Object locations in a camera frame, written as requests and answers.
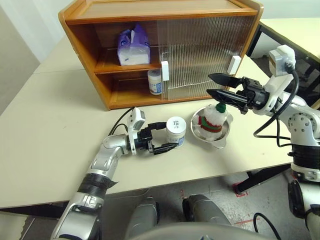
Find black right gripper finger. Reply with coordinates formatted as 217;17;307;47
206;88;249;109
207;72;244;89

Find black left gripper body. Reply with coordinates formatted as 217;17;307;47
134;126;156;157

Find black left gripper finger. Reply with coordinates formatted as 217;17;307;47
147;121;168;134
151;142;181;157

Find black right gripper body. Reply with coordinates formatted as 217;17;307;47
234;77;269;115

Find white jar blue label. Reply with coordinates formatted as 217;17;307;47
165;116;187;149
147;69;164;96

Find white door handle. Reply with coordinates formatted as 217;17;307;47
228;55;242;76
160;60;170;82

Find white plush snowman toy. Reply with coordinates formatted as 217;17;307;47
195;101;229;141

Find steel bowl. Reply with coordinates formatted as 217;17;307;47
190;105;234;150

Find ribbed glass sliding door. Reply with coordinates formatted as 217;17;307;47
156;18;241;101
164;15;257;100

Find purple tissue pack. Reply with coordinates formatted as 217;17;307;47
116;23;152;67

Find wooden cabinet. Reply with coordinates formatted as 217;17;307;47
58;0;265;111

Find grey rounded leg cover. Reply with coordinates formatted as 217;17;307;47
182;194;231;227
124;195;161;240

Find beige table black legs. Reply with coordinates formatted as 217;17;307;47
245;17;320;111

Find grey robot torso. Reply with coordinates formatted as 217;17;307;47
147;221;266;240

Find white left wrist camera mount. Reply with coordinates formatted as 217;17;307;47
126;107;147;155

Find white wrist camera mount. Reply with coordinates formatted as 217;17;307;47
126;107;147;155
253;44;297;116

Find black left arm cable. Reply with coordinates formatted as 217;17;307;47
109;106;136;137

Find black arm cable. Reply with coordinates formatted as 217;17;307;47
109;106;136;137
252;62;301;149

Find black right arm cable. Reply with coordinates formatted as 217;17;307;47
252;62;301;149

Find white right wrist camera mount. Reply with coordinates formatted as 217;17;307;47
253;44;297;116

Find black table leg frame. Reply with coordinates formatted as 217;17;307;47
0;201;69;220
233;163;294;196

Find black body cable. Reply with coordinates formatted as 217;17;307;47
253;212;282;240

